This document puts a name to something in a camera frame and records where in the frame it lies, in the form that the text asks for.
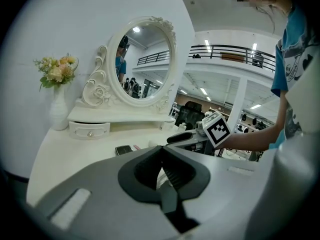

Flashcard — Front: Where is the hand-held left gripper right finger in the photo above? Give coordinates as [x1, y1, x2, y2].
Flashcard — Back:
[162, 145, 260, 240]

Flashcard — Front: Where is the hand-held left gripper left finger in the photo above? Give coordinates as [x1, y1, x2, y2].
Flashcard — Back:
[34, 145, 186, 240]

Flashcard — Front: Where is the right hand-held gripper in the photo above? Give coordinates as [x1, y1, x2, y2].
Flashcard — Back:
[166, 111, 231, 156]

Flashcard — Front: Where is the small black square compact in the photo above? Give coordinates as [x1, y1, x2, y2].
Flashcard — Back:
[115, 145, 134, 156]

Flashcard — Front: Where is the person's right forearm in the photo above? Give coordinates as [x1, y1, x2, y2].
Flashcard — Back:
[219, 122, 286, 153]

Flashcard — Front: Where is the white dressing table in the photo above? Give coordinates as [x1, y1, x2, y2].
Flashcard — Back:
[26, 15, 208, 208]

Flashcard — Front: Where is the small white drawer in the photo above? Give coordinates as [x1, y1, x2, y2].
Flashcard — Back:
[159, 120, 177, 131]
[69, 121, 111, 140]

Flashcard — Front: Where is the black office chair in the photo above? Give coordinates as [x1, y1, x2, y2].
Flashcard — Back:
[174, 100, 205, 130]

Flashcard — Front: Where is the white ribbed vase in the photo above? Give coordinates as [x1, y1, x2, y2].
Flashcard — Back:
[49, 85, 69, 131]

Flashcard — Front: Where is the black balcony railing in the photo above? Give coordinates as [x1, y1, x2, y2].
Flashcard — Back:
[136, 43, 276, 73]

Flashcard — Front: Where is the yellow flower bouquet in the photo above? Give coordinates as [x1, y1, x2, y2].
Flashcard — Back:
[33, 53, 80, 92]

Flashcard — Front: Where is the person's blue printed shirt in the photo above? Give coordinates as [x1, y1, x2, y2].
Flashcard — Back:
[268, 3, 320, 150]

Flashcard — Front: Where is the oval mirror with white frame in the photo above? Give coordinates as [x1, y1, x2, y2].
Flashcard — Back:
[81, 15, 180, 115]

